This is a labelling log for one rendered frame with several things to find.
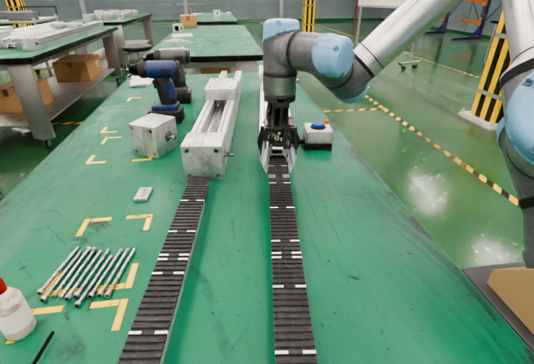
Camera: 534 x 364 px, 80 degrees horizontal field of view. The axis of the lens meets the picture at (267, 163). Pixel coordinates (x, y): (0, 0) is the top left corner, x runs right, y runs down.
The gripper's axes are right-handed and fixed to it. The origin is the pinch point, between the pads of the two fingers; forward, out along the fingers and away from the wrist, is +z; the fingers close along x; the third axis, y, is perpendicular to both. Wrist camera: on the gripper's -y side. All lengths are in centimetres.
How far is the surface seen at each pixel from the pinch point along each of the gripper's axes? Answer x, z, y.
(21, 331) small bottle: -37, 1, 45
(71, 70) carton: -235, 43, -329
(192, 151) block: -21.0, -6.0, 2.5
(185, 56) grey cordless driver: -35, -17, -62
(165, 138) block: -32.4, -2.3, -13.8
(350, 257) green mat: 11.7, 2.3, 30.1
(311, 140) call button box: 10.6, -1.2, -14.4
